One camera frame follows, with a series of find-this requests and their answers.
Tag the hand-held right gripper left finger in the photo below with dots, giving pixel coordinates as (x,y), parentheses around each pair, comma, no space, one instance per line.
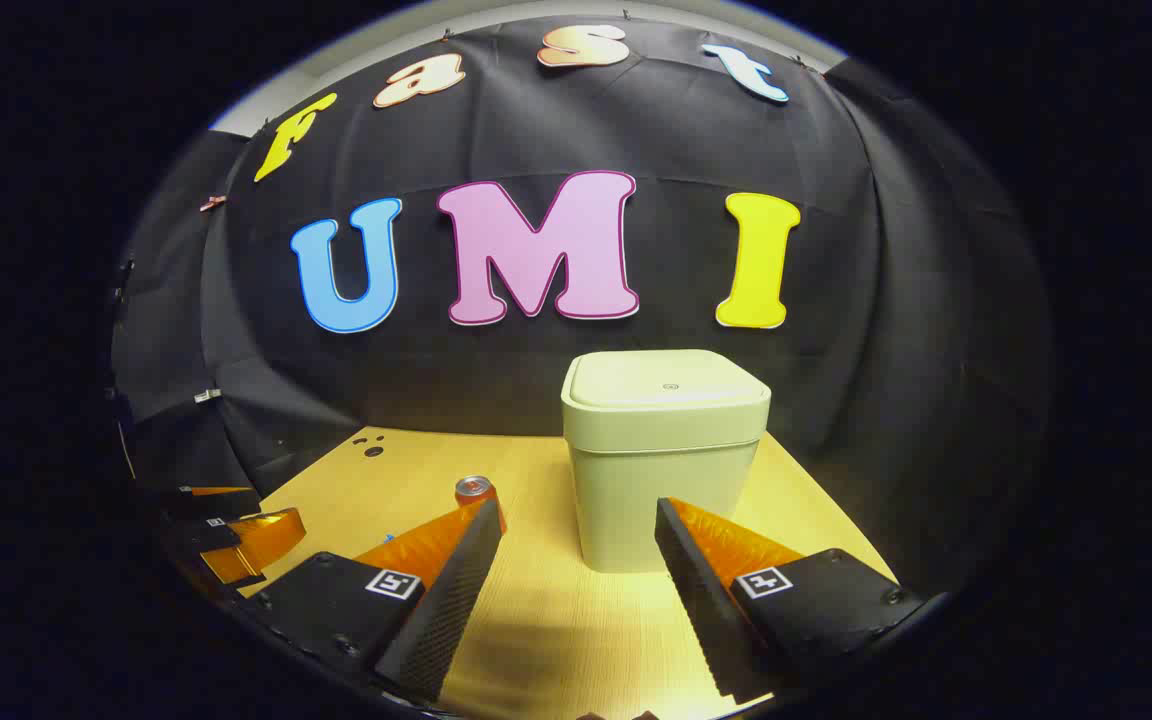
(446,600)

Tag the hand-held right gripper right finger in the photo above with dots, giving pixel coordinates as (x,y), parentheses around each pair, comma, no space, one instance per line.
(701,600)

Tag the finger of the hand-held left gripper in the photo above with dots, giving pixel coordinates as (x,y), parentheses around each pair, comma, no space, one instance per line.
(211,503)
(261,540)

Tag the red pop can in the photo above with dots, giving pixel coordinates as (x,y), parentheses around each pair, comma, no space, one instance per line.
(474,490)

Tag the green desktop garbage bin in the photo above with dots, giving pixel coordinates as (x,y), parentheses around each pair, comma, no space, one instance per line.
(636,450)

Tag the wooden desktop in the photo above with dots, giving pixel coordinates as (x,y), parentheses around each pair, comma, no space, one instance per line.
(556,620)

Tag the silver cloth clip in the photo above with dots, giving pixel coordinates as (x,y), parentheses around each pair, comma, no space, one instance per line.
(206,396)

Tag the copper cloth clip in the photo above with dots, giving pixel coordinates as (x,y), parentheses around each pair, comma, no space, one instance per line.
(213,203)

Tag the black backdrop cloth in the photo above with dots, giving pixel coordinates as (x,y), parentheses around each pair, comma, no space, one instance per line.
(836,300)

